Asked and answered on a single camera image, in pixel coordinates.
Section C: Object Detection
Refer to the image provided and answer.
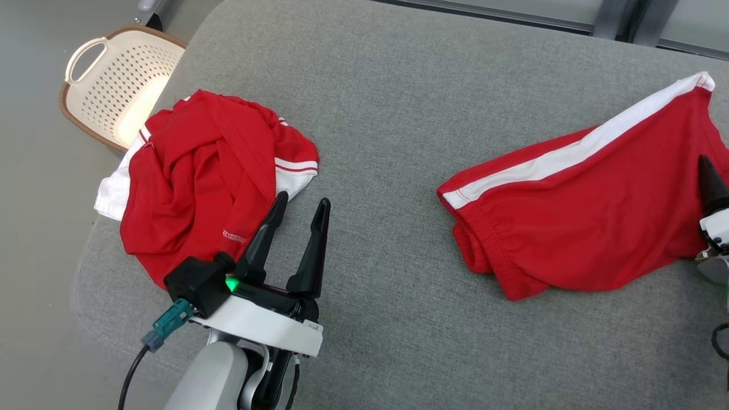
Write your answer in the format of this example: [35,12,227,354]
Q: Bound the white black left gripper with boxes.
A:
[191,191,331,358]

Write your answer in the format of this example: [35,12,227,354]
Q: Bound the red shorts with white stripe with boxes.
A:
[437,72,729,302]

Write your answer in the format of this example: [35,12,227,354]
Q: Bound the cream perforated laundry basket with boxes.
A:
[60,24,188,154]

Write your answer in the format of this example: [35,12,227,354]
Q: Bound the teal plug black cable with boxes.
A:
[118,298,195,410]
[711,323,729,393]

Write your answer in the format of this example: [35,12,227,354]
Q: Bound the left teal plug black cable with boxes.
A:
[118,298,195,410]

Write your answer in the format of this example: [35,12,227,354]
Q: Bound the right teal plug black cable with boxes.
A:
[711,323,729,393]

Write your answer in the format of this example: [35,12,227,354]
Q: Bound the grey partition post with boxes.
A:
[592,0,679,47]

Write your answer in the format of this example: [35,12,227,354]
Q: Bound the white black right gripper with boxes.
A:
[697,154,729,252]

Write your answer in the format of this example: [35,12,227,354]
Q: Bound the thick grey desk leg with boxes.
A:
[135,0,166,32]

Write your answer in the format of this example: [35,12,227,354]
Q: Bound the grey fabric sofa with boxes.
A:
[71,0,729,410]

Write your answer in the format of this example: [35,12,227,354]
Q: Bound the grey wall base rail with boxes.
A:
[373,0,729,61]

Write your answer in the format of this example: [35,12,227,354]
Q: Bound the red jersey with white sleeves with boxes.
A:
[94,89,320,290]

